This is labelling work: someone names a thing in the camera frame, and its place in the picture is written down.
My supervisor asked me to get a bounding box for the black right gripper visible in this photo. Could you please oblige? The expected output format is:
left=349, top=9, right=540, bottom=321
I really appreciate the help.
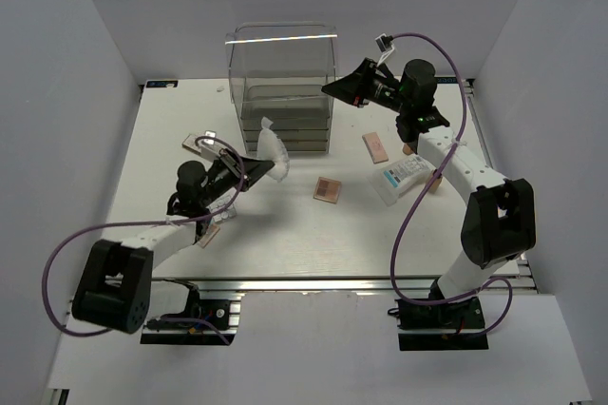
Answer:
left=322, top=59, right=410, bottom=115

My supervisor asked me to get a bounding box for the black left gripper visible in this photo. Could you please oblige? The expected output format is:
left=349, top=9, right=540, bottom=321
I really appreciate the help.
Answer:
left=199, top=148, right=273, bottom=208

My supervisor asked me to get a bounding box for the white puffy cotton pad bag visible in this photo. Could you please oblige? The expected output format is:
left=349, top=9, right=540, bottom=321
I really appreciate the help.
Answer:
left=256, top=117, right=290, bottom=183

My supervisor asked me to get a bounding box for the clear smoky makeup organizer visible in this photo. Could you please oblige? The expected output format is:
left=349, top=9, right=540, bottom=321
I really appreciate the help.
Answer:
left=225, top=22, right=337, bottom=154

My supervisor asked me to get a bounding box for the white cotton pad pack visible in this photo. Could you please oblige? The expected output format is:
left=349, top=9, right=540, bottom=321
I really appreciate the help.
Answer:
left=369, top=155, right=431, bottom=206

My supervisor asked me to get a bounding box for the beige foundation bottle black cap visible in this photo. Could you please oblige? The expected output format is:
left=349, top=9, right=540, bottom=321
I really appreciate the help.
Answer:
left=427, top=171, right=443, bottom=194

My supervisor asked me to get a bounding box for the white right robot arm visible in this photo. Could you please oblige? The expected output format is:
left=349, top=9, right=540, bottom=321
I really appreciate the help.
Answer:
left=322, top=59, right=536, bottom=328

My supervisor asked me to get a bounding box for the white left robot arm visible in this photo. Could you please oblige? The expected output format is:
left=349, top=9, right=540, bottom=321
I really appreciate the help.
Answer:
left=72, top=148, right=275, bottom=334

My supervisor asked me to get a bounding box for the pink slim makeup palette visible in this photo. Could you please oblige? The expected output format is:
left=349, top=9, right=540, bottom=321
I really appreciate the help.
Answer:
left=362, top=132, right=389, bottom=164

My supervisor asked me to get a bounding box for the beige clear makeup compact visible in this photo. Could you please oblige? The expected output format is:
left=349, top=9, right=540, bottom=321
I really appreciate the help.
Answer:
left=181, top=134, right=204, bottom=155

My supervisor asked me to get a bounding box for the grey nine-pan eyeshadow palette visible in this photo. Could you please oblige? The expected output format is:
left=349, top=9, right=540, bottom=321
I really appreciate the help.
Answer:
left=208, top=194, right=237, bottom=224

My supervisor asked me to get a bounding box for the colourful eyeshadow palette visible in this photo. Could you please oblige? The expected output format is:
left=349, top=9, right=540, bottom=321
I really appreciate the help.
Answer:
left=197, top=223, right=220, bottom=248

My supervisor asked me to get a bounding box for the brown four-pan eyeshadow palette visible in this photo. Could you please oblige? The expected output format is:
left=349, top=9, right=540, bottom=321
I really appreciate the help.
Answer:
left=313, top=177, right=342, bottom=204

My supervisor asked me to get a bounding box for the beige foundation bottle grey pump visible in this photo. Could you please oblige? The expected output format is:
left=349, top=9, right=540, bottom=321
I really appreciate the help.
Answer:
left=402, top=144, right=415, bottom=156

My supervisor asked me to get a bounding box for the blue label sticker right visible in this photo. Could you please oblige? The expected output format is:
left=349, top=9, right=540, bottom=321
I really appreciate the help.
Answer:
left=435, top=77, right=458, bottom=85

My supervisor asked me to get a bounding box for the blue label sticker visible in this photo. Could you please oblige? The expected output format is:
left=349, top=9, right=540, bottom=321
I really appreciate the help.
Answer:
left=144, top=80, right=179, bottom=88
left=435, top=77, right=458, bottom=85

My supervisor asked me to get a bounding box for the blue label sticker left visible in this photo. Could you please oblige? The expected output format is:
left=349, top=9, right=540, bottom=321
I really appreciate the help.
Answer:
left=144, top=80, right=179, bottom=88

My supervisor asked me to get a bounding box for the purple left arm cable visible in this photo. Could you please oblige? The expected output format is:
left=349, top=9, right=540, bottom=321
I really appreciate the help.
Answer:
left=41, top=136, right=248, bottom=345

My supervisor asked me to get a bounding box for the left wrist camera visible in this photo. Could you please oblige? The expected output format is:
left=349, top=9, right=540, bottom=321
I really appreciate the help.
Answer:
left=197, top=130, right=223, bottom=162

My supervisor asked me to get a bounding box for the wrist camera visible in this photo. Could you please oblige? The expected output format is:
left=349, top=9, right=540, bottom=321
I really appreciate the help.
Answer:
left=197, top=130, right=223, bottom=162
left=375, top=33, right=395, bottom=66

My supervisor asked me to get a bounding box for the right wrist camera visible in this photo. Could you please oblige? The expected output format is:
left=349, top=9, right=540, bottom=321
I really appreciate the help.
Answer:
left=375, top=33, right=395, bottom=66

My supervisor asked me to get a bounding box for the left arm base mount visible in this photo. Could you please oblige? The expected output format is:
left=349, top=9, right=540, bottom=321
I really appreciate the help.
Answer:
left=140, top=292, right=241, bottom=347

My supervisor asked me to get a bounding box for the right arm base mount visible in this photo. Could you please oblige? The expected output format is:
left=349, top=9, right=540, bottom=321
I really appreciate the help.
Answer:
left=387, top=298, right=489, bottom=352

